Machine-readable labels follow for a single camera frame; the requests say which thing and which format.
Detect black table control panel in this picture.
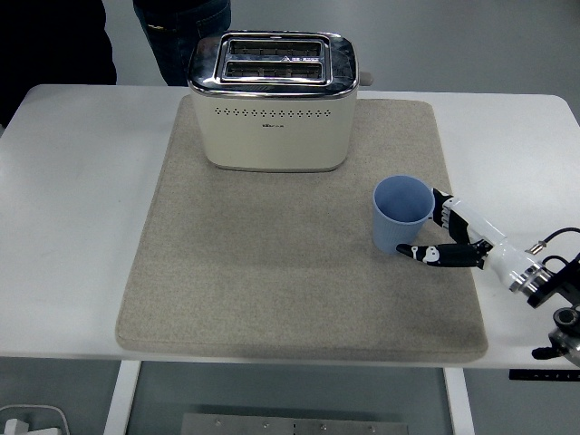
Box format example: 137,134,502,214
507,369,580,382

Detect beige fabric table mat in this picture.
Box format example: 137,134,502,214
114,95,489,363

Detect person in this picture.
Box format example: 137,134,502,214
0,0,232,129

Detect cream and chrome toaster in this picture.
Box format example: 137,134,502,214
187,30,375,173

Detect white table leg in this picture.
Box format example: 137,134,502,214
442,367,476,435
102,361,142,435

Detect light blue ribbed cup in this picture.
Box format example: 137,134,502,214
372,175,436,256

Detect white plastic box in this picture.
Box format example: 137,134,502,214
0,403,71,435

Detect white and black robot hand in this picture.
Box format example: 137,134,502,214
395,186,535,285

